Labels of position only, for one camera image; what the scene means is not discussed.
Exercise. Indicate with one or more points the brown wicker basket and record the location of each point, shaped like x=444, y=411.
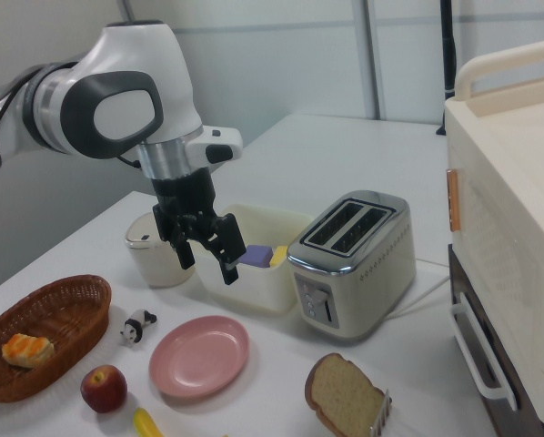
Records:
x=63, y=314

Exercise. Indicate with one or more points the orange-glazed pastry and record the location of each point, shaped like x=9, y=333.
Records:
x=26, y=351

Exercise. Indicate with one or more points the pink plate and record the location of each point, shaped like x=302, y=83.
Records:
x=199, y=357

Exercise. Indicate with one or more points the yellow cube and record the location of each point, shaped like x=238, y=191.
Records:
x=279, y=256

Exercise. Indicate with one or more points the brown-crust bread slice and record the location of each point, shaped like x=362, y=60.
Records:
x=345, y=391

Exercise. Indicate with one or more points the panda figurine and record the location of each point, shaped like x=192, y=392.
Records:
x=135, y=325

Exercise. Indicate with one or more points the metal toast rack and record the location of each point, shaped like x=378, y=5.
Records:
x=381, y=414

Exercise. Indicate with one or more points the white plastic box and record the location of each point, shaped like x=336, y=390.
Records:
x=254, y=291

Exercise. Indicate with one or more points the yellow banana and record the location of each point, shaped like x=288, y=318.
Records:
x=145, y=424

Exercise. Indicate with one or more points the purple cube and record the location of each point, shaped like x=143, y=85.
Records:
x=256, y=257

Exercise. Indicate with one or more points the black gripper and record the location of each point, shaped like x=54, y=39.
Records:
x=183, y=196

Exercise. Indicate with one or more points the chrome and cream toaster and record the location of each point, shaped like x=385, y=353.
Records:
x=372, y=273

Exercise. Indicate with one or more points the black pole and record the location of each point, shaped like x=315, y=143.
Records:
x=448, y=54

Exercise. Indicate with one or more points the red apple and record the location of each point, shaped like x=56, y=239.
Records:
x=103, y=389

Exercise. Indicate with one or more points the cream lidded canister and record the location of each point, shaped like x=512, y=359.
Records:
x=149, y=264

